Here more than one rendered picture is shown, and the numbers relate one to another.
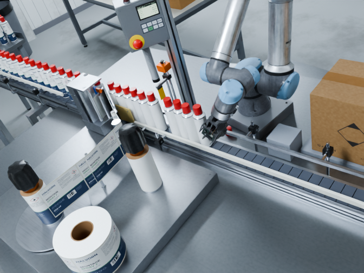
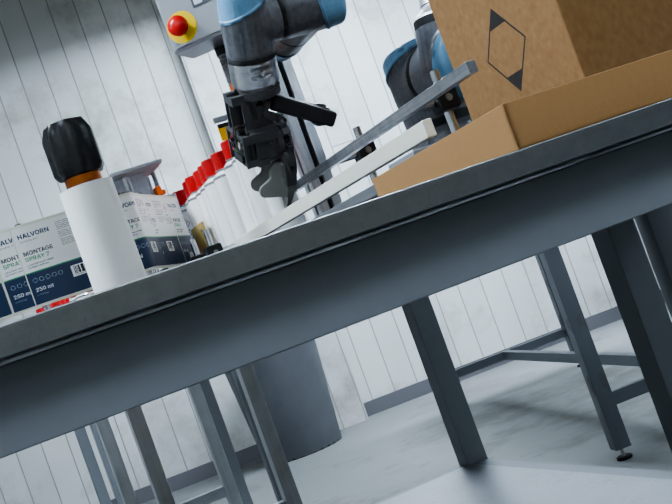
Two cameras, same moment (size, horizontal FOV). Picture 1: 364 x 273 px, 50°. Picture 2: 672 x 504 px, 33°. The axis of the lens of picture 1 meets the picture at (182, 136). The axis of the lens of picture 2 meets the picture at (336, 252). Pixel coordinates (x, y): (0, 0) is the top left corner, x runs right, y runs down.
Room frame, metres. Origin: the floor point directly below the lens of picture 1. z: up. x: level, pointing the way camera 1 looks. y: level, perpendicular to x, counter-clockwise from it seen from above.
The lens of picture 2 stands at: (-0.53, -0.77, 0.78)
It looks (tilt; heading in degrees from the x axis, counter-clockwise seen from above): 1 degrees up; 20
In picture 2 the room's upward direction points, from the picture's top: 20 degrees counter-clockwise
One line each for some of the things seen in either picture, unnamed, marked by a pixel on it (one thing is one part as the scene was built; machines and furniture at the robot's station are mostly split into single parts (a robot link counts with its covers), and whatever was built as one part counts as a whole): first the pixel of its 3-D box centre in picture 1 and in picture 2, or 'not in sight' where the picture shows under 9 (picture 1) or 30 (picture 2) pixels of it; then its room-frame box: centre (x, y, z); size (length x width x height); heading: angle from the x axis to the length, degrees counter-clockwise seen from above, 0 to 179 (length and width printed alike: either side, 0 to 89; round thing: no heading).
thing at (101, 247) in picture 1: (90, 243); not in sight; (0.86, 0.40, 0.95); 0.20 x 0.20 x 0.14
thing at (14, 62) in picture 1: (19, 68); not in sight; (2.35, 0.84, 0.98); 0.05 x 0.05 x 0.20
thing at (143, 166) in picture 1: (140, 158); (93, 208); (1.11, 0.17, 1.03); 0.09 x 0.09 x 0.30
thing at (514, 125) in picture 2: not in sight; (553, 127); (0.58, -0.63, 0.85); 0.30 x 0.26 x 0.04; 40
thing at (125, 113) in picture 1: (125, 114); (204, 246); (1.56, 0.22, 0.94); 0.10 x 0.01 x 0.09; 40
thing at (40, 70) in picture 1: (45, 77); not in sight; (2.12, 0.65, 0.98); 0.05 x 0.05 x 0.20
